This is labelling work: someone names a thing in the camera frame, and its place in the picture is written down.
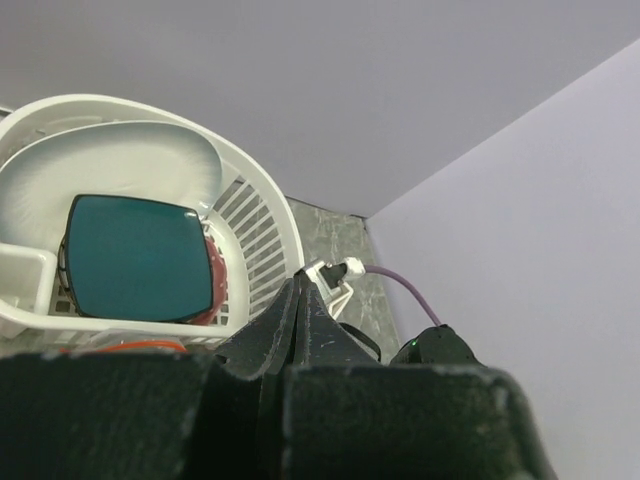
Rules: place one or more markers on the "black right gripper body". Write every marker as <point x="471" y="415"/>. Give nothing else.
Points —
<point x="438" y="345"/>

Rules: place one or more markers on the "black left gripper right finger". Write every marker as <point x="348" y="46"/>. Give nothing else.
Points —
<point x="408" y="422"/>

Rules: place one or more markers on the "clear zip bag orange zipper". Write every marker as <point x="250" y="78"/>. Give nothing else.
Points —
<point x="129" y="346"/>

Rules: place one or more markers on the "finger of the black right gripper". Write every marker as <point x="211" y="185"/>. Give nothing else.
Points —
<point x="319" y="339"/>
<point x="264" y="342"/>

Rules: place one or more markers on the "white oval plate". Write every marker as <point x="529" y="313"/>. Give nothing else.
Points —
<point x="142" y="159"/>

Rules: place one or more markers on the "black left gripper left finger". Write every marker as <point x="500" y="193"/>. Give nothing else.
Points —
<point x="120" y="416"/>

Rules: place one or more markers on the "white plastic dish basket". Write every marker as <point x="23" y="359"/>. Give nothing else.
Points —
<point x="251" y="224"/>

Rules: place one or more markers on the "teal square plate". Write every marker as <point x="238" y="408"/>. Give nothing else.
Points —
<point x="135" y="259"/>

